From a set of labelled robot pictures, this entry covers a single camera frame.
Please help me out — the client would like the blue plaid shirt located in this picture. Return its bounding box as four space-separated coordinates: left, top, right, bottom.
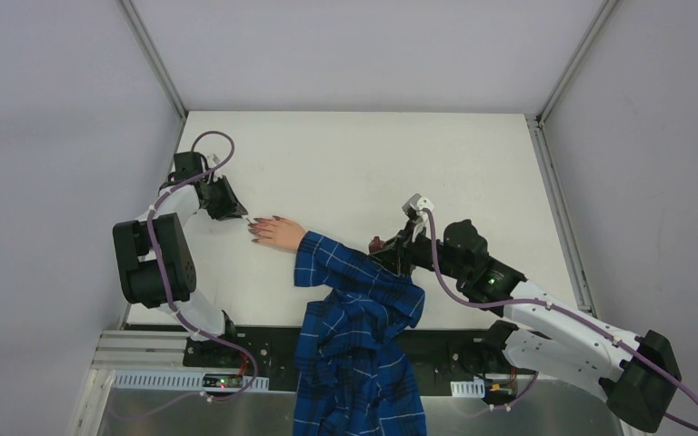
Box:
293 232 427 435

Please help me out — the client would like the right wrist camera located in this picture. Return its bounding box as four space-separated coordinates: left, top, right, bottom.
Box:
402 193 434 242

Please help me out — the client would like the red nail polish bottle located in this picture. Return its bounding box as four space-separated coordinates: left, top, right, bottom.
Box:
368 236 386 254

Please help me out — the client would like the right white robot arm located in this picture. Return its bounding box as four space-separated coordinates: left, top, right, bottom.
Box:
369 220 681 433

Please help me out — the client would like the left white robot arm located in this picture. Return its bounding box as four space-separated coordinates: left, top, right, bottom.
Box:
113 152 247 368

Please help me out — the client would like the mannequin hand with painted nails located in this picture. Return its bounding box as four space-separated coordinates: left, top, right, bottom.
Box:
248 216 306 253

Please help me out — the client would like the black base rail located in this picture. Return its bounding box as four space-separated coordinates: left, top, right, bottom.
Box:
180 324 543 399

